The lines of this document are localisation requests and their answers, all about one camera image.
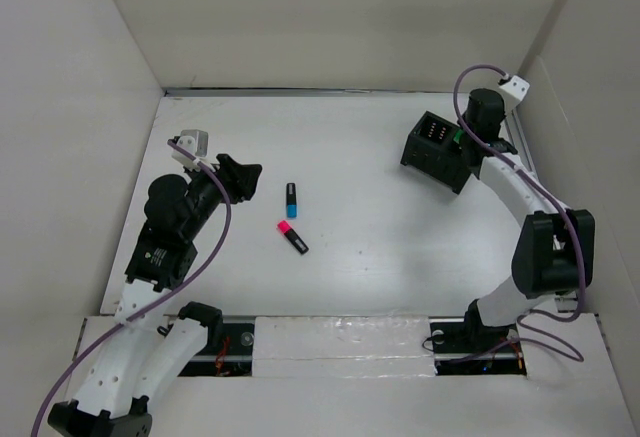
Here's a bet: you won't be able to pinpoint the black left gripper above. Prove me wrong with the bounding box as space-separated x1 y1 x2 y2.
182 153 260 240

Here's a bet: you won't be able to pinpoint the green-capped black highlighter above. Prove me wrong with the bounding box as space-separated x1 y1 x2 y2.
452 129 464 149

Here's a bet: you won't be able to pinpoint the blue-capped black highlighter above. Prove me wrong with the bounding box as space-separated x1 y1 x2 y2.
285 182 298 219

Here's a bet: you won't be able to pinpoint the pink-capped black highlighter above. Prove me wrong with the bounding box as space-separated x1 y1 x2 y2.
277 220 309 255

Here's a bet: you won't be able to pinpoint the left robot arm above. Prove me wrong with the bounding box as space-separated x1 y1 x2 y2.
47 154 262 436

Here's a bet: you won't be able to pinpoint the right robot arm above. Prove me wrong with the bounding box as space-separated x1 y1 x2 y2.
460 88 595 351

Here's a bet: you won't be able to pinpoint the black two-compartment desk organizer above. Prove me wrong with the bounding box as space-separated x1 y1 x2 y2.
400 111 470 194

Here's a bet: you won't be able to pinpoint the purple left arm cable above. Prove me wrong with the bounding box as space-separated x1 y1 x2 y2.
30 139 234 437

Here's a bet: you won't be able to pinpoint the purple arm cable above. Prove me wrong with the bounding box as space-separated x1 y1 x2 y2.
30 139 234 437
452 64 589 363

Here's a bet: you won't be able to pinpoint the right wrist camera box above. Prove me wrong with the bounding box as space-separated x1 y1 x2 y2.
498 74 530 108

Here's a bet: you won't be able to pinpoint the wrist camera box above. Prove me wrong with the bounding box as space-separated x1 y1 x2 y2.
498 74 530 108
171 129 209 169

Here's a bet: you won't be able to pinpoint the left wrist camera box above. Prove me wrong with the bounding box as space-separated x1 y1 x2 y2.
171 129 209 169

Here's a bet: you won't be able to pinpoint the aluminium rail at back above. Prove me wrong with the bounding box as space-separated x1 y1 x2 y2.
163 87 516 97

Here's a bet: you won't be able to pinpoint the aluminium rail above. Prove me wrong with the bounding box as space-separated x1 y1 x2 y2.
505 110 586 313
163 87 516 97

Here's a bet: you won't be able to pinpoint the front mounting rail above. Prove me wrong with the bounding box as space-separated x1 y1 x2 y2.
182 315 526 379

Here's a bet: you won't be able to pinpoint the aluminium rail at right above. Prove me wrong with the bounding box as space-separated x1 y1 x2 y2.
505 110 586 313

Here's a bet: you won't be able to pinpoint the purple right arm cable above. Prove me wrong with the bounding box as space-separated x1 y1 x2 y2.
452 64 589 363

